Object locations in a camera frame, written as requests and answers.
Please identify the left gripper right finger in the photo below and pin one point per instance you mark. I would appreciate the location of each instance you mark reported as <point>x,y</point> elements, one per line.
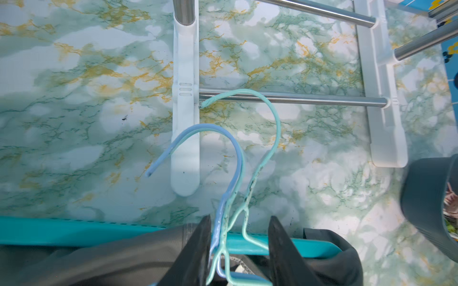
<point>287,267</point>

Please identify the dark grey clothespin tray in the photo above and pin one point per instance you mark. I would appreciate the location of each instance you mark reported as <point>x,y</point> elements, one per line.
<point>422,200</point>

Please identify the teal laundry basket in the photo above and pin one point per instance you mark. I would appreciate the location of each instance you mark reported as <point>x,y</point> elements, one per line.
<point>80,233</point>

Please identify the dark grey garment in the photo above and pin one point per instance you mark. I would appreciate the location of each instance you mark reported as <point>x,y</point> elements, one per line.
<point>144,260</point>

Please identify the mint green wire hanger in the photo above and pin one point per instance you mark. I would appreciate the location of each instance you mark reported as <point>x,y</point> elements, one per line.
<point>224,222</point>

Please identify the metal clothes rack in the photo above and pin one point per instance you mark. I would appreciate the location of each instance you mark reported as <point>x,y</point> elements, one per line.
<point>327,150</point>

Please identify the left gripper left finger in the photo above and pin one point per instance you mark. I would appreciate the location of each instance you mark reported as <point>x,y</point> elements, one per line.
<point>191,266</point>

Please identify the blue wire hanger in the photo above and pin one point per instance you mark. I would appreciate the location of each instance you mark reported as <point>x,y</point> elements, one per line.
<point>193,175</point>

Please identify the pile of coloured clothespins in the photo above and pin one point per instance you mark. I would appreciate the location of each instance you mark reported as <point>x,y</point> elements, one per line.
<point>450,212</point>

